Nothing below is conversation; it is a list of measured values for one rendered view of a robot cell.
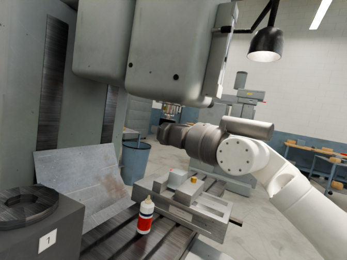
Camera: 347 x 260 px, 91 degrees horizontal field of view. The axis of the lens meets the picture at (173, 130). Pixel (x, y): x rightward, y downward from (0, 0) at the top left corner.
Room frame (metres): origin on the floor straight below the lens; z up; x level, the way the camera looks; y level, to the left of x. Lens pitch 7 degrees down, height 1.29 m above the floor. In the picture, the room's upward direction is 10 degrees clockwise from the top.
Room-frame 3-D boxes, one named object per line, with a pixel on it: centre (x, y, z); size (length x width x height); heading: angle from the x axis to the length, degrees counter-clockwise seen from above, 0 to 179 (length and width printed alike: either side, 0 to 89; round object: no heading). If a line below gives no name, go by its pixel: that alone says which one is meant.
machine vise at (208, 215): (0.60, -0.08, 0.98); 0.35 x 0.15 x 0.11; 65
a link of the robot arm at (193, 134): (0.42, -0.05, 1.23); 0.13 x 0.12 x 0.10; 138
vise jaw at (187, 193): (0.59, -0.10, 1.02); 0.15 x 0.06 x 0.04; 155
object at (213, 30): (0.41, -0.06, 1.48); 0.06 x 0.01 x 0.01; 62
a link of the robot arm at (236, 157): (0.34, -0.13, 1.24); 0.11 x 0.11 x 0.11; 48
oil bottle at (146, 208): (0.47, 0.04, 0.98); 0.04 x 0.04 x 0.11
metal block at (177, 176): (0.62, -0.05, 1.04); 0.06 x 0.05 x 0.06; 155
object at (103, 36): (0.58, 0.19, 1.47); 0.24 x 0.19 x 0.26; 152
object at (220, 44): (0.43, -0.08, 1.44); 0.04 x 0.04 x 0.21; 62
